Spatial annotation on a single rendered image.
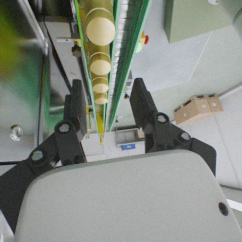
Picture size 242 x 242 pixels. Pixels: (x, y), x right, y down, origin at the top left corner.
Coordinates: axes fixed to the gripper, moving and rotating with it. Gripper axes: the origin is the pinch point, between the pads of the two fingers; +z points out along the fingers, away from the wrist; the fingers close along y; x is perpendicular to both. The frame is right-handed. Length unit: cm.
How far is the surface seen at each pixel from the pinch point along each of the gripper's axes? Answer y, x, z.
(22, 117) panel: -12.6, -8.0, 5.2
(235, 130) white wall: 362, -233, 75
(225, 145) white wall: 362, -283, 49
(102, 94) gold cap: 0.4, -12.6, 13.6
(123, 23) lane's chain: 9.7, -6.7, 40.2
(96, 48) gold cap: -0.6, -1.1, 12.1
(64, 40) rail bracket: -8.9, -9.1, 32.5
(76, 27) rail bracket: -5.4, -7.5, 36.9
